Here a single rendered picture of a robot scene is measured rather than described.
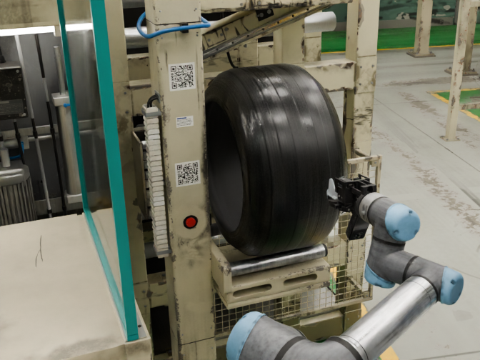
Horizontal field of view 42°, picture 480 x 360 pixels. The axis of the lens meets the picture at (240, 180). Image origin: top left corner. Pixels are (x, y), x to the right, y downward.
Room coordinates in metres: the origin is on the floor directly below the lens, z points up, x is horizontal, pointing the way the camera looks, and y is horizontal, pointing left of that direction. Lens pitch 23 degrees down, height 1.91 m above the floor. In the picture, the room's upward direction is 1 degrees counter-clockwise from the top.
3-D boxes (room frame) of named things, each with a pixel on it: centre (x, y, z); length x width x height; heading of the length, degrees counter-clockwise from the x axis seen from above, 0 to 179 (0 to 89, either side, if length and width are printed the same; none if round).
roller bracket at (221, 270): (1.84, 0.11, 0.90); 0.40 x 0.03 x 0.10; 20
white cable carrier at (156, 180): (1.73, 0.25, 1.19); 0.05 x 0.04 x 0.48; 20
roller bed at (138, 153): (2.18, 0.28, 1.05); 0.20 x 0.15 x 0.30; 110
